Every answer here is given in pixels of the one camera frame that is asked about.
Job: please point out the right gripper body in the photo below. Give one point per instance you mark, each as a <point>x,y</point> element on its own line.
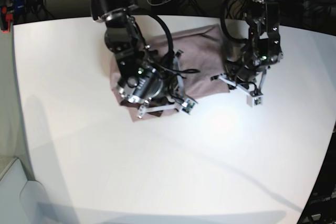
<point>172,92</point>

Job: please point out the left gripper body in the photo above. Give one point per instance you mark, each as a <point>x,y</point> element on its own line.
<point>242,74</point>

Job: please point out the pink t-shirt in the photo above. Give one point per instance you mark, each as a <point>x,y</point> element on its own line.
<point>202,49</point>

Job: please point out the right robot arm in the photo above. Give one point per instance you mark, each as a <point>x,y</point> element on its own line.
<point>143,77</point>

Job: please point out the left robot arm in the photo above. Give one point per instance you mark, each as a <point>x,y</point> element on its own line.
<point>261,49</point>

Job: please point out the red and black clamp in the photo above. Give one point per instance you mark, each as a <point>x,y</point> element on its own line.
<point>6,18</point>

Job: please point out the white bin corner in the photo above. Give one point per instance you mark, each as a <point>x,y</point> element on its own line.
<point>21,199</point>

